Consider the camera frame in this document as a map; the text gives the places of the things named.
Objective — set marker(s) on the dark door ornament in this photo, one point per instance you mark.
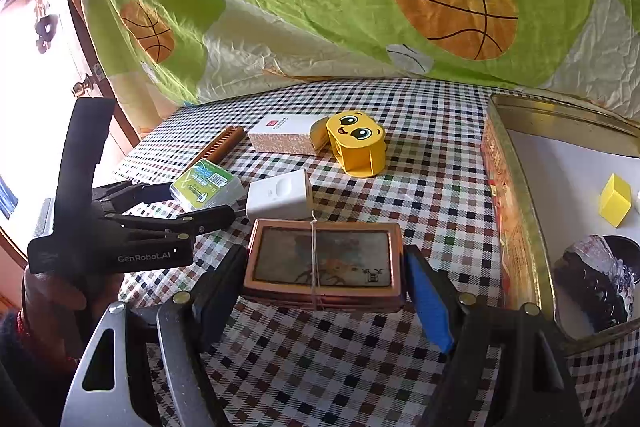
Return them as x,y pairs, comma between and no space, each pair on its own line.
46,32

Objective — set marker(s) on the person's left forearm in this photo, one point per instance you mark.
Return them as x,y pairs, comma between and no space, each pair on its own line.
35,382

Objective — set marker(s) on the brass door knob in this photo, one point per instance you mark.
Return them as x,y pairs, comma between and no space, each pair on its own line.
84,86

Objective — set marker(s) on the wooden door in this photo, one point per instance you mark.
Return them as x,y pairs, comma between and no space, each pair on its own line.
50,72

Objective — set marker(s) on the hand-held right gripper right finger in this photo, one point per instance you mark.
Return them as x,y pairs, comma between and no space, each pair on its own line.
427,297

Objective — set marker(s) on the white charger plug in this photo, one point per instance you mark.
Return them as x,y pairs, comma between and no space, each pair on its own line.
275,197

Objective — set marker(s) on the person's left hand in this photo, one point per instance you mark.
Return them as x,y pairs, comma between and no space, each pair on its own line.
47,302

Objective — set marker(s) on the yellow cube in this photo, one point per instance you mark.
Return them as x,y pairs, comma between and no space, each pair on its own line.
615,202

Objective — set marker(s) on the checked tablecloth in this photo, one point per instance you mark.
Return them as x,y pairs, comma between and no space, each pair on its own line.
425,157

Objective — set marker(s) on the gold tin box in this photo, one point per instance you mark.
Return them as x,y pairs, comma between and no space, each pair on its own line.
510,207

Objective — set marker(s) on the yellow smiley toy block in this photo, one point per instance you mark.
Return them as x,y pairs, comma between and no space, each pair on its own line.
357,147

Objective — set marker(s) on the white box with speckled side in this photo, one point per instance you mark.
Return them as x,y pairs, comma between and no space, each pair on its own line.
280,132

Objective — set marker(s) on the brown wooden comb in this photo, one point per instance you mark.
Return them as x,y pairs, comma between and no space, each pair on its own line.
220,147

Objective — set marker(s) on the clear green-label floss pick box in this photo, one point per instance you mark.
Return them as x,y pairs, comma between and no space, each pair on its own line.
205,182

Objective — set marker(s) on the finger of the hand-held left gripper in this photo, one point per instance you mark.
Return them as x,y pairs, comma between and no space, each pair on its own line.
135,196
200,221

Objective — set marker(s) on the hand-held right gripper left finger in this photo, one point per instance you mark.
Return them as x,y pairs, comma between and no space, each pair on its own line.
222,292

